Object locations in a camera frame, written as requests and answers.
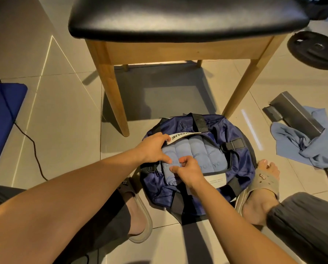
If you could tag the person's left hand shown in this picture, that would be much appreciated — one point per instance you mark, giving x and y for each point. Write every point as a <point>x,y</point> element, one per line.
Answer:
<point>154,148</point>

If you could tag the person's right hand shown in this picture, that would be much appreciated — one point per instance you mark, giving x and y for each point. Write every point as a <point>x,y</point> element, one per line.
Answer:
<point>188,172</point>

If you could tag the navy blue bag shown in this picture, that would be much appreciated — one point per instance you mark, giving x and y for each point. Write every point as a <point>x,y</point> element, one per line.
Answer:
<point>241,162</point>

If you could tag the pile of blue-grey towels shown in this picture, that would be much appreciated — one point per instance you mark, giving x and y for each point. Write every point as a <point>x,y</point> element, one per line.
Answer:
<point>323,145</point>

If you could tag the person's left forearm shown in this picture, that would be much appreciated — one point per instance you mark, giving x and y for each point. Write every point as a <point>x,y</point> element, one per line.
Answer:
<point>54,211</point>

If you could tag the person's right forearm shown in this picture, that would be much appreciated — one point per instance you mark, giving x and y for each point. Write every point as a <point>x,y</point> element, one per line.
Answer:
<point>241,228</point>

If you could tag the person's left leg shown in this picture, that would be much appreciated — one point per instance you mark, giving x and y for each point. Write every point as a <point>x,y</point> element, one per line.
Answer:
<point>114,222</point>

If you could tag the wooden chair with black seat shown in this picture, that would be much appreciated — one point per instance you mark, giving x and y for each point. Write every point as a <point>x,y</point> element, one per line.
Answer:
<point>186,19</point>

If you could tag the dark blue mat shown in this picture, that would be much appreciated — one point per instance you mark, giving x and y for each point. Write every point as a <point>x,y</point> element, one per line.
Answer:
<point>2,123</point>

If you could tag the loose black weight plate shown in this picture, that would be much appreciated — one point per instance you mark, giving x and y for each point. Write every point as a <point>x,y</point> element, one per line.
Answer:
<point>316,49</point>

